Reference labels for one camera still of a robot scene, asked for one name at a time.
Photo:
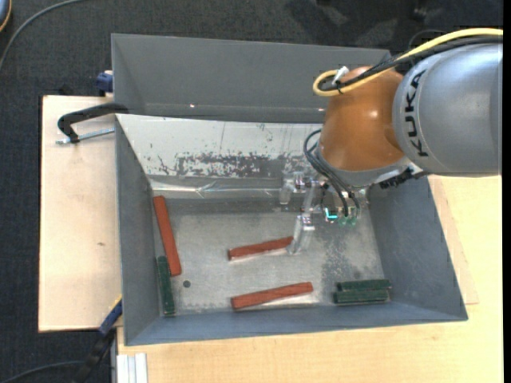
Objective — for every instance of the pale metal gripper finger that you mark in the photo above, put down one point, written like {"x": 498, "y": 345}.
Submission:
{"x": 300, "y": 234}
{"x": 290, "y": 188}

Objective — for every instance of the pale wood board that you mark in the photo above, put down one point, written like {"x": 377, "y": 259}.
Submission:
{"x": 76, "y": 222}

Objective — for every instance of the dark green flat block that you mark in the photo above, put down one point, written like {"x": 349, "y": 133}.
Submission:
{"x": 363, "y": 285}
{"x": 361, "y": 297}
{"x": 165, "y": 285}

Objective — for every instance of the grey metal bin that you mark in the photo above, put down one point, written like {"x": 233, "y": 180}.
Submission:
{"x": 247, "y": 74}

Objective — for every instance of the red-brown flat block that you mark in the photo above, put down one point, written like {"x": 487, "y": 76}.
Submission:
{"x": 167, "y": 235}
{"x": 259, "y": 249}
{"x": 271, "y": 296}

